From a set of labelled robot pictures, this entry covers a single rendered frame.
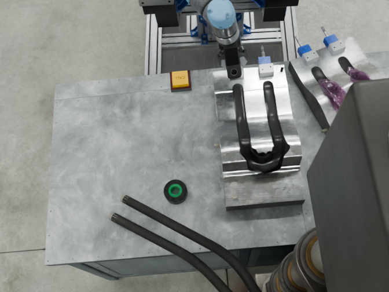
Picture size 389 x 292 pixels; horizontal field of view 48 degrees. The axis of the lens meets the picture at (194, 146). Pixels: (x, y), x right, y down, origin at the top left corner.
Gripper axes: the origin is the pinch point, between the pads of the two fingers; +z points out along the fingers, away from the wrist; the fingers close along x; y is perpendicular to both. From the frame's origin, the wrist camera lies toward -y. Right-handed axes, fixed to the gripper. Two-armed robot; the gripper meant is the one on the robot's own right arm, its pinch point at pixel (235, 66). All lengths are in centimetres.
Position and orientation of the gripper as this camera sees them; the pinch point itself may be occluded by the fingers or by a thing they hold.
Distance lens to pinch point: 157.7
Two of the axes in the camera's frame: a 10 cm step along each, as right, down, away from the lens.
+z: 2.0, 2.3, 9.5
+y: -0.9, -9.6, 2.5
